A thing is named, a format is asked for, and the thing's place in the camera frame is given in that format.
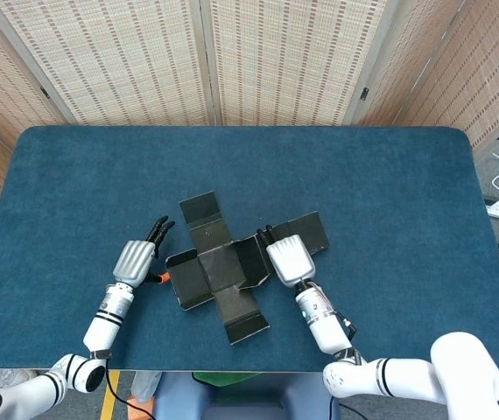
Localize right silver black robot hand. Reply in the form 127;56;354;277
256;224;316;289

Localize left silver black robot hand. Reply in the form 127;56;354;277
112;215;176;290

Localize black foldable cardboard box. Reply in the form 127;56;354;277
165;191;332;346

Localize grey plastic bag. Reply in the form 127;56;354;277
130;370;163;404

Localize green cloth piece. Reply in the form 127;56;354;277
191;371;262;389

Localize yellow floor tape strip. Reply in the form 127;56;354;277
99;370;122;420

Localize blue robot torso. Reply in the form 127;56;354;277
151;372;341;420

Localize orange block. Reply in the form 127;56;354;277
126;395;154;420

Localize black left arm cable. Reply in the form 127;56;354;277
103;356;154;420

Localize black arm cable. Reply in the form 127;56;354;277
330;397;364;420
103;356;154;420

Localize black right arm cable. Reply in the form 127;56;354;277
330;397;364;420

